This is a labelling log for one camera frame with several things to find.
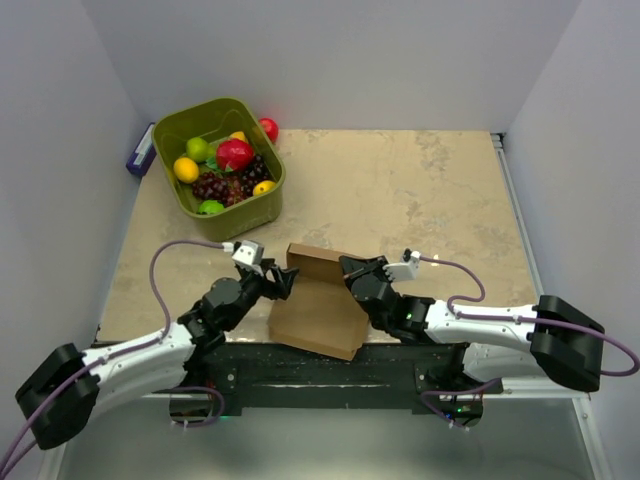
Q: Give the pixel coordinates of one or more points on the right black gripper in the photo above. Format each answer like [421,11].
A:
[350,268]

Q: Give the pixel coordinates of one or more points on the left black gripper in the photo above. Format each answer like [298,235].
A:
[282,279]

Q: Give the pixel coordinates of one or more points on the brown cardboard box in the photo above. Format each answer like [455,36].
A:
[320,315]

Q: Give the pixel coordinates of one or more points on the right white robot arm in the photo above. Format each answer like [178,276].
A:
[550,338]

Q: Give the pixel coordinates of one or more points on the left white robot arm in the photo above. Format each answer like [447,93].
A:
[70,387]

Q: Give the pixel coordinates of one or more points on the blue white small box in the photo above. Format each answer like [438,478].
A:
[142,156]

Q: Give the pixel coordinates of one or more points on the yellow lemon right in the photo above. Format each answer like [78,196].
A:
[263,187]

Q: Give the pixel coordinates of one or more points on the yellow lemon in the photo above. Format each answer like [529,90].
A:
[263,187]
[186,170]

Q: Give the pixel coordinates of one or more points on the green fruit front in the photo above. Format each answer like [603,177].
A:
[210,207]

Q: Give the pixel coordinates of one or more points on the dark purple grape bunch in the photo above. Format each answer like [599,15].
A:
[232,187]

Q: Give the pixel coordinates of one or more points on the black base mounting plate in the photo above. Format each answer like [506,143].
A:
[381,376]

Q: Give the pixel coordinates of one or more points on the red pomegranate in bin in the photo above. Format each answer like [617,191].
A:
[233,155]

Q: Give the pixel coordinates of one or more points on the yellow lemon left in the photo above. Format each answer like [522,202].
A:
[186,170]

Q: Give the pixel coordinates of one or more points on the yellow fruit at back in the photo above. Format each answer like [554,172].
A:
[239,135]

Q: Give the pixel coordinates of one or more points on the red apple outside bin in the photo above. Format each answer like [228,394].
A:
[270,128]

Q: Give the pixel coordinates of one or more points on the green pear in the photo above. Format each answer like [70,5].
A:
[199,150]

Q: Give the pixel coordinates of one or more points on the green plastic bin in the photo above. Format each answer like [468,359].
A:
[214,121]

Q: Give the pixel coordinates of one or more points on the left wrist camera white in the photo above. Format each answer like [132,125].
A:
[248,255]

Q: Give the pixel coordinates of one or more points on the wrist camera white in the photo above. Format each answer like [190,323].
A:
[404,270]
[248,255]

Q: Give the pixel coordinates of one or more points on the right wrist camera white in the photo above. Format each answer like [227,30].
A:
[404,270]

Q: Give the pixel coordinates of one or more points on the aluminium frame rail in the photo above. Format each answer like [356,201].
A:
[536,385]

